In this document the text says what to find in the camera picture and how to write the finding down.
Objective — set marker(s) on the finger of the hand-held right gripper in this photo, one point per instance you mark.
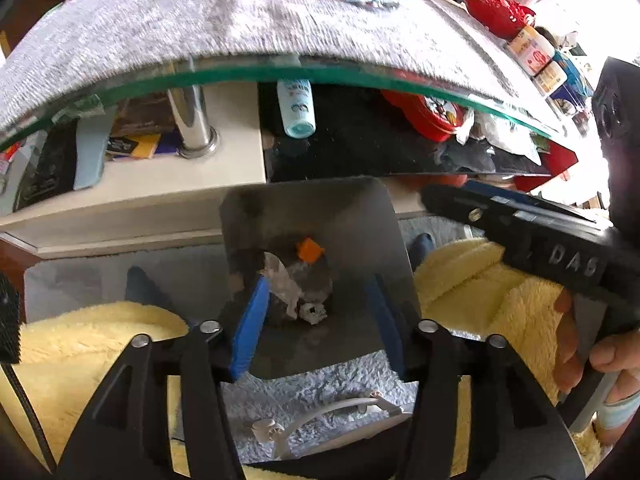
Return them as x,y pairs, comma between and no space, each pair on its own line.
475,210

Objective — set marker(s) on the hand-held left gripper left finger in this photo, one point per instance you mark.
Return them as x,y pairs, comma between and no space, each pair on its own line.
248,332

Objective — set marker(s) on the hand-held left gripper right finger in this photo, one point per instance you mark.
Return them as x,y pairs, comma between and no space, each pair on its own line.
386,325

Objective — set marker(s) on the grey metal waste bin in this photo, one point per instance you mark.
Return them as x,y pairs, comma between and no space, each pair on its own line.
345,220

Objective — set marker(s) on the person's right forearm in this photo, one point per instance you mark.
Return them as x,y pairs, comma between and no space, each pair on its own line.
617,417

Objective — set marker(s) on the person's right hand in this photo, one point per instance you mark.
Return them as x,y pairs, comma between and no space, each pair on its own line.
620,352

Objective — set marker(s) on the crumpled white paper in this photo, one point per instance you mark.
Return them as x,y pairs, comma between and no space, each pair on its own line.
285,285

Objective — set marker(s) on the yellow fleece robe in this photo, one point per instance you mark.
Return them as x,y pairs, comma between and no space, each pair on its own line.
475,280

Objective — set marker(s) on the white plastic bag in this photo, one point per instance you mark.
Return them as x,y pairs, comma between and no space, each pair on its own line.
500,135

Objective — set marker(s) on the grey shaggy rug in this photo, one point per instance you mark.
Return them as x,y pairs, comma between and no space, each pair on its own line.
325,382

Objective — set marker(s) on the blue tin bucket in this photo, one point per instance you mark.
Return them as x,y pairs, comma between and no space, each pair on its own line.
570,80

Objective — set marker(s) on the orange plastic piece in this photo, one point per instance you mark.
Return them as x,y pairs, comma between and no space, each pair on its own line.
309,250

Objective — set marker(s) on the small white jar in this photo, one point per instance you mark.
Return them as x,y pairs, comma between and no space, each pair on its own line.
550,79

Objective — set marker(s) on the red round tin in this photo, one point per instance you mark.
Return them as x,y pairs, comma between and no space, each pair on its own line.
430,112

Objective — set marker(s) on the white jar pink label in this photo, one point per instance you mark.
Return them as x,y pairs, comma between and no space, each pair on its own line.
530,50

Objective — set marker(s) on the glass coffee table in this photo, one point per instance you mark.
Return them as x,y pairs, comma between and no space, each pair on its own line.
150,205

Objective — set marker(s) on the red foil basket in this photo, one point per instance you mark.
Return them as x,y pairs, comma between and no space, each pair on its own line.
500,7

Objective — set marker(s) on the light blue bottle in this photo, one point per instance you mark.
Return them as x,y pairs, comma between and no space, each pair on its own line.
296,107

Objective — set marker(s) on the yellow book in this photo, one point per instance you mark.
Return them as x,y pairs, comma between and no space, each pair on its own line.
142,146

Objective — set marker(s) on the chrome table leg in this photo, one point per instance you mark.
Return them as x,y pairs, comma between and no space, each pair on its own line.
192,120

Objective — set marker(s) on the light blue plastic strip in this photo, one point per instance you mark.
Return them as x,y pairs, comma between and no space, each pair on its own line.
92,150

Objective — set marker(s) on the grey tablecloth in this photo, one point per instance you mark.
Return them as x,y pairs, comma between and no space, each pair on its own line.
225,15

